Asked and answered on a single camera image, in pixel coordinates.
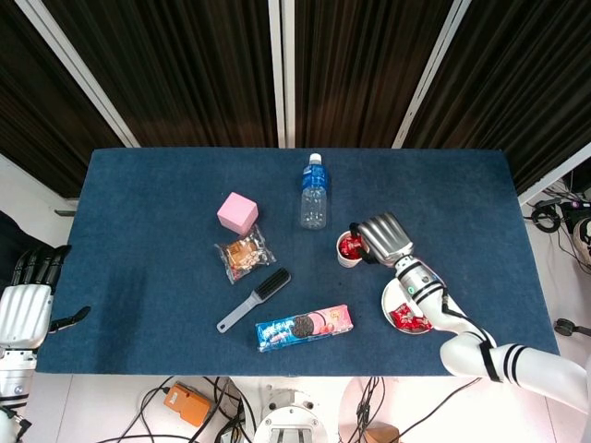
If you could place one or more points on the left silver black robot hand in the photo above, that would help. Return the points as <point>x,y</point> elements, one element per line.
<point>23,314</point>

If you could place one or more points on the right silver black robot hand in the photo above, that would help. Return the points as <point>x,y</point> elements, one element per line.
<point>385,240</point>

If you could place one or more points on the red candy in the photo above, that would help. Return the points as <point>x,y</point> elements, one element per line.
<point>422,324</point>
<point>356,254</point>
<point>404,316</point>
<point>344,249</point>
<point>353,243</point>

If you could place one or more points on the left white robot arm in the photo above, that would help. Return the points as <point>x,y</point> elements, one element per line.
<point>16,374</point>

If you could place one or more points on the white paper cup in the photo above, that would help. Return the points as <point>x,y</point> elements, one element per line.
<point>344,264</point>

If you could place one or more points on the silver metal plate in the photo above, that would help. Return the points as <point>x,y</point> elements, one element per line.
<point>392,295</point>

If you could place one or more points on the clear plastic water bottle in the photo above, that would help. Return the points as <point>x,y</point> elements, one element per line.
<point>315,203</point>

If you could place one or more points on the blue velvet tablecloth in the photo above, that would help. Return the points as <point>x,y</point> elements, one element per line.
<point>138,323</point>

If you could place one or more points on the blue Oreo cookie box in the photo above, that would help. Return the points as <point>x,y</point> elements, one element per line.
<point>305,326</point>

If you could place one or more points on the grey brush black bristles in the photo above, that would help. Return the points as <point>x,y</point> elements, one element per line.
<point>272,283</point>

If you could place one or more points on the packaged bread bun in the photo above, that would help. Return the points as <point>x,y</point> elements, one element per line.
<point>242,256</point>

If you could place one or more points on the pink foam cube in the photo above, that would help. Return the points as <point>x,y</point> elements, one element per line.
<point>235,212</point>

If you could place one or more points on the dark brown pleated curtain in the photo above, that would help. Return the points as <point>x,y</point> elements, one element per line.
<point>184,69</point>
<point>522,83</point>
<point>360,69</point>
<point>37,115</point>

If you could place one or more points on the orange control box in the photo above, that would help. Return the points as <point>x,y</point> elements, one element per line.
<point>189,406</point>

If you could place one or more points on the brown wooden object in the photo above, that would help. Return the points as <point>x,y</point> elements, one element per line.
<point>383,436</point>

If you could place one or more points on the black equipment box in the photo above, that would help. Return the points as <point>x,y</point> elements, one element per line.
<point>577,194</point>

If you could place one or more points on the white black round object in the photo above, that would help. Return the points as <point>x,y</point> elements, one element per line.
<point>582,231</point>

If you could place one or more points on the black stand foot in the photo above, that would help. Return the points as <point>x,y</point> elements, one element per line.
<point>563,326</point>

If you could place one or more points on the white robot torso base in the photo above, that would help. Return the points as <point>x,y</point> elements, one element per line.
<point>288,415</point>

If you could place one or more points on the white frame post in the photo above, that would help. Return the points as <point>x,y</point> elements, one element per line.
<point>436,74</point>
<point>289,69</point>
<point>275,69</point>
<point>554,177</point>
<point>78,74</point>

